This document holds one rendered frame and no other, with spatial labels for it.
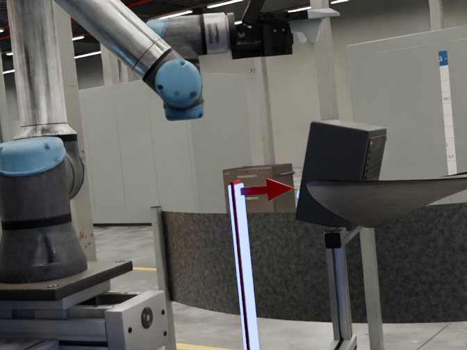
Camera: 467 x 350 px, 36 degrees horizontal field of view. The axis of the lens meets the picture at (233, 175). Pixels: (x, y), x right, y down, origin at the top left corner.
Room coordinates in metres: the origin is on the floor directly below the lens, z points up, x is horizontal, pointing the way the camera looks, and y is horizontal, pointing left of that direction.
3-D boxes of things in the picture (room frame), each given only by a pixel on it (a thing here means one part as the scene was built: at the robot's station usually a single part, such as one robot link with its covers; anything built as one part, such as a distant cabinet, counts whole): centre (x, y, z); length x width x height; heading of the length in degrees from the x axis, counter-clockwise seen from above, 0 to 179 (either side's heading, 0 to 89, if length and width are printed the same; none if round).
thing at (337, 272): (1.26, -0.17, 0.96); 0.03 x 0.03 x 0.20; 70
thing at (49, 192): (1.21, 0.34, 1.20); 0.13 x 0.12 x 0.14; 2
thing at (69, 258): (1.20, 0.34, 1.09); 0.15 x 0.15 x 0.10
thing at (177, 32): (1.34, 0.08, 1.43); 0.11 x 0.08 x 0.09; 92
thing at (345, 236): (1.36, -0.20, 1.04); 0.24 x 0.03 x 0.03; 160
